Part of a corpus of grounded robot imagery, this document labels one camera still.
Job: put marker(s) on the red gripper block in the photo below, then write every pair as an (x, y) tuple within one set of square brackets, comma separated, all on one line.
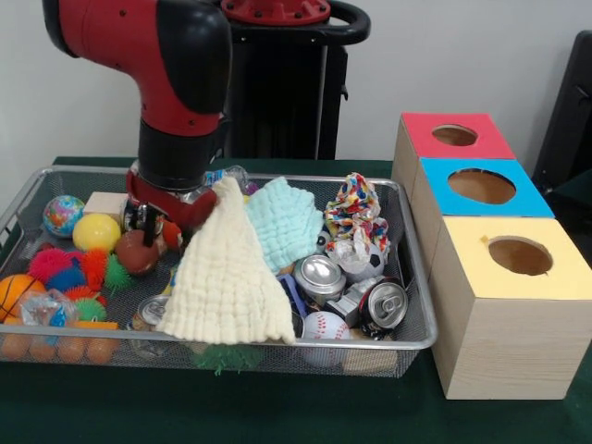
[(176, 205)]

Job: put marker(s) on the brown toy football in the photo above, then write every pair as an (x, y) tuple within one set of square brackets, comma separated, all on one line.
[(136, 254)]

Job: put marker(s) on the cream knitted cloth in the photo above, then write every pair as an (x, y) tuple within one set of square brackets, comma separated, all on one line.
[(227, 287)]

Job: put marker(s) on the mint green knitted cloth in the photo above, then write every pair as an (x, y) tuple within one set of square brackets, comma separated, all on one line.
[(287, 222)]

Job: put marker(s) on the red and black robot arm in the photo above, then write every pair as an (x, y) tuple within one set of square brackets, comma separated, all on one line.
[(139, 55)]

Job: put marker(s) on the shallow clear mesh bin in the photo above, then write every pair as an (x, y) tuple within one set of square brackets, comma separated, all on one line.
[(412, 305)]

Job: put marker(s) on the wooden box with three holes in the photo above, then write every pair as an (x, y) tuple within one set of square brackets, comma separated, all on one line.
[(499, 324)]

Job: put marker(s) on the pale wooden cube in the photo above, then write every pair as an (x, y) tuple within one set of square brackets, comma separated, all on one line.
[(104, 205)]

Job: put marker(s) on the plain yellow ball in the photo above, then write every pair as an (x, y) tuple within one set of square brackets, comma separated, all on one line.
[(96, 232)]

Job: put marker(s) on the small globe ball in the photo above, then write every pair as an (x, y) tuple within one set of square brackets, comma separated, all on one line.
[(63, 215)]

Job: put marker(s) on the pink spiky ball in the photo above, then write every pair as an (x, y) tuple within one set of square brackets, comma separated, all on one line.
[(51, 264)]

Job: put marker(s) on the orange toy basketball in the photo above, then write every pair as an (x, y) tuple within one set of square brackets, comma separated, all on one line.
[(17, 296)]

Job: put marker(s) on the open silver can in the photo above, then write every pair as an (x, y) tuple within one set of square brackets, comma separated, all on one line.
[(319, 277)]

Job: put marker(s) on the white toy baseball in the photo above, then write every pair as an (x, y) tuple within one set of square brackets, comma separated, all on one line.
[(326, 326)]

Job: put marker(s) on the dark green table cloth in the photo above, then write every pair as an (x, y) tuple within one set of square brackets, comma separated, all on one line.
[(277, 407)]

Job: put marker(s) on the silver crushed can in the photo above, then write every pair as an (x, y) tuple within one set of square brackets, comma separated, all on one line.
[(382, 305)]

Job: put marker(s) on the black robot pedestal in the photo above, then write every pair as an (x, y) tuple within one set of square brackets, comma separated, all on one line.
[(296, 92)]

